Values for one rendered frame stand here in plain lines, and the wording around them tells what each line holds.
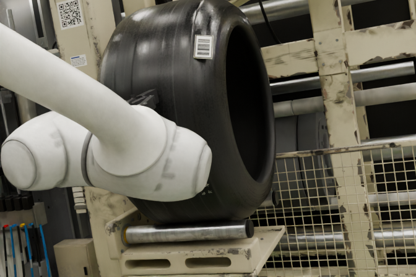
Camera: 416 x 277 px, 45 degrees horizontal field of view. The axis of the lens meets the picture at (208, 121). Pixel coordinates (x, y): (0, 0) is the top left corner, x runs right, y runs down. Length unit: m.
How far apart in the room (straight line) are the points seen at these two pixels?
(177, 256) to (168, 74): 0.46
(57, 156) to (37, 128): 0.05
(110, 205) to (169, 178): 0.81
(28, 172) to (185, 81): 0.47
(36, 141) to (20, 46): 0.19
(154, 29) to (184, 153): 0.57
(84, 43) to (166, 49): 0.37
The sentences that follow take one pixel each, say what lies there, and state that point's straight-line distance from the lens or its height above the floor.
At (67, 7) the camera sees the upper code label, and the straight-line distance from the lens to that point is 1.47.
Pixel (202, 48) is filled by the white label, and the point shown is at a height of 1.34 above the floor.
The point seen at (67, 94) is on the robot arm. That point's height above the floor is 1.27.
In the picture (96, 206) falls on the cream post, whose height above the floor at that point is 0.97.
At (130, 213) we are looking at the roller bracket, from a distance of 1.42.
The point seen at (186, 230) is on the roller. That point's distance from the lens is 1.29.
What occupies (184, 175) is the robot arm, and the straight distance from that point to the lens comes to 0.66.
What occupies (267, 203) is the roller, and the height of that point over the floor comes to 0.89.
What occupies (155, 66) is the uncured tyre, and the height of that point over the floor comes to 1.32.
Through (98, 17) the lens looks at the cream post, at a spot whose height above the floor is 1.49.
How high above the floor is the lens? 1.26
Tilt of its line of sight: 4 degrees down
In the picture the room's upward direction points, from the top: 9 degrees counter-clockwise
